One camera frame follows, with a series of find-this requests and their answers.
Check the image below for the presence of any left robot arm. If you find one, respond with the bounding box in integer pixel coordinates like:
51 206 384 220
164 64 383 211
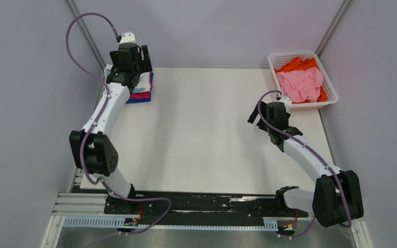
69 42 152 213

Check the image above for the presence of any white t-shirt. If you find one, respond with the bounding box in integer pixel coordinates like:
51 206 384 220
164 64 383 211
103 64 153 94

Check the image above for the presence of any folded blue t-shirt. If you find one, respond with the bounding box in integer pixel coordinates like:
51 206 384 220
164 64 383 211
126 73 154 104

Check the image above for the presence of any orange t-shirt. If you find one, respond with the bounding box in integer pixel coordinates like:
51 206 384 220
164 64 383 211
275 57 328 102

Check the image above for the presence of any pink t-shirt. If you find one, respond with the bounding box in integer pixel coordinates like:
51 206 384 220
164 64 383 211
276 67 327 103

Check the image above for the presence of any white slotted cable duct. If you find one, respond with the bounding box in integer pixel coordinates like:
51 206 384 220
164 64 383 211
62 216 279 231

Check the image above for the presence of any folded magenta t-shirt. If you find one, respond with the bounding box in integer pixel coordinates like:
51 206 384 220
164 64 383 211
129 91 151 101

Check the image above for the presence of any purple cable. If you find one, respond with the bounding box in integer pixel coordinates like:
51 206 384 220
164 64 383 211
65 12 173 237
257 90 353 240

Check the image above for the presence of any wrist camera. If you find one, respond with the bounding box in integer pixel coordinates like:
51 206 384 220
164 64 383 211
277 96 293 107
117 32 137 44

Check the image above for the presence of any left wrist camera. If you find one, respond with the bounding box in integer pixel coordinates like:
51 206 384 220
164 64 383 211
117 32 137 44

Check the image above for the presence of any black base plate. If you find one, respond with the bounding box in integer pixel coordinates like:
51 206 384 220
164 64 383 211
104 191 309 226

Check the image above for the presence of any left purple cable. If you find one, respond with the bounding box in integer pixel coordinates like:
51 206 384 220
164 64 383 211
65 12 173 237

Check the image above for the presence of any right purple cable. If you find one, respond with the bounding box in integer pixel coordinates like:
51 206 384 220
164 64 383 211
257 90 353 240

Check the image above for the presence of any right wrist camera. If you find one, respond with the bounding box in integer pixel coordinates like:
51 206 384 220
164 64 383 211
277 96 293 107

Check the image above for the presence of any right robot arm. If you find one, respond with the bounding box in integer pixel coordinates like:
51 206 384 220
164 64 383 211
248 101 364 227

